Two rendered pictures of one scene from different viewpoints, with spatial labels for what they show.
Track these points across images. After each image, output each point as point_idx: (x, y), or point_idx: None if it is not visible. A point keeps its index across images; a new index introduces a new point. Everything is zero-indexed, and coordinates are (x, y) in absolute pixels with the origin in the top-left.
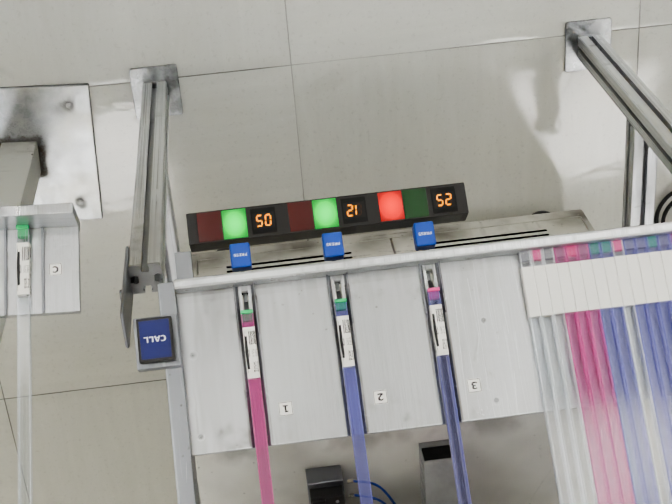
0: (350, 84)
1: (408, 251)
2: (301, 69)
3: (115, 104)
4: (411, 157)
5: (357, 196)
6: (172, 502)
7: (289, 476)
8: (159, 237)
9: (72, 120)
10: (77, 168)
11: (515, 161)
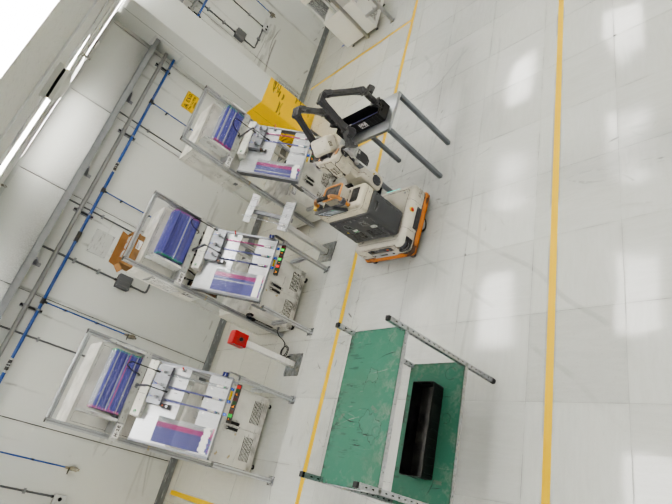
0: (318, 296)
1: (292, 299)
2: (322, 289)
3: (327, 264)
4: (307, 306)
5: (280, 263)
6: None
7: None
8: (288, 246)
9: (327, 258)
10: (322, 259)
11: (301, 322)
